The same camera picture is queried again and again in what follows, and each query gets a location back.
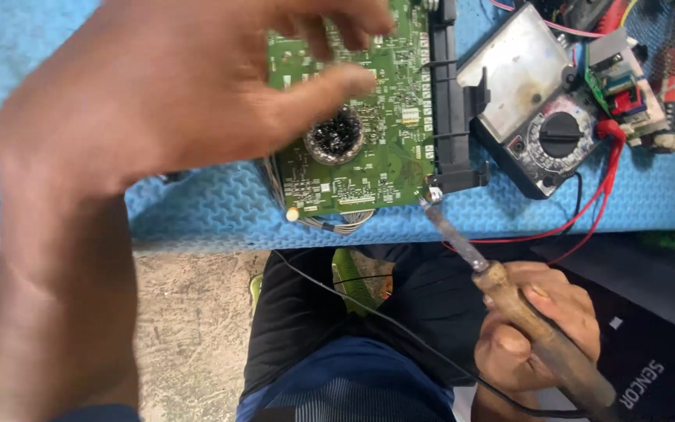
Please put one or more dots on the person's left hand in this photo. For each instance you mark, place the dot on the person's left hand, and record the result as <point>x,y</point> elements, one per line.
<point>138,99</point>

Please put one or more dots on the person's right hand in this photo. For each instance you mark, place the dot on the person's right hand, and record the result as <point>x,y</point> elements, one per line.
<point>548,316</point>

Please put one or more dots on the black multimeter lead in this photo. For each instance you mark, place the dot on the black multimeter lead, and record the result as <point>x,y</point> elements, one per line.
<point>579,199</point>

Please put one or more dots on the black appliance casing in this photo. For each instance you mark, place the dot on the black appliance casing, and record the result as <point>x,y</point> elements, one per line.
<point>665,351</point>

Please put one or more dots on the red multimeter lead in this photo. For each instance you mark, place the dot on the red multimeter lead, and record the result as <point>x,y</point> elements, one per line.
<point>598,196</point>

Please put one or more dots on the blue foam mat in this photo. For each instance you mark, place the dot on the blue foam mat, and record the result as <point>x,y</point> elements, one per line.
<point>226,205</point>

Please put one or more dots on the green shoe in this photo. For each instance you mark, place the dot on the green shoe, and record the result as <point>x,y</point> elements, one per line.
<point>352,281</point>

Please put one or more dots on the round metal flux tin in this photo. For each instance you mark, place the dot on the round metal flux tin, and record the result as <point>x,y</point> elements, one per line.
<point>335,138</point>

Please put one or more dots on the blue shirt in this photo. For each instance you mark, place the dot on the blue shirt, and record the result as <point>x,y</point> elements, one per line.
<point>349,381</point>

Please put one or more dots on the green circuit board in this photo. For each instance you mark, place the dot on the green circuit board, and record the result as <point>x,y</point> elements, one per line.
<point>396,146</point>

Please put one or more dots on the red white striped screwdriver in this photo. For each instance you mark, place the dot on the red white striped screwdriver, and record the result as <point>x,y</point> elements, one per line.
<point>674,111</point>

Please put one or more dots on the analog multimeter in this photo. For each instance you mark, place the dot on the analog multimeter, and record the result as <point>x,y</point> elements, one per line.
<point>519,70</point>

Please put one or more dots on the small circuit board module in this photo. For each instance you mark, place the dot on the small circuit board module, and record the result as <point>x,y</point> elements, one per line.
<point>621,79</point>

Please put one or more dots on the black shorts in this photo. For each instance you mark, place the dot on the black shorts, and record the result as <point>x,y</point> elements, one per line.
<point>296,316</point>

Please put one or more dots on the black red tool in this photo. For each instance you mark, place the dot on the black red tool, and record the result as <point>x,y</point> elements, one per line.
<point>583,11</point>

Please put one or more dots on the black plastic board frame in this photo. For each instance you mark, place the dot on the black plastic board frame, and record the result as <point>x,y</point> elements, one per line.
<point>449,117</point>

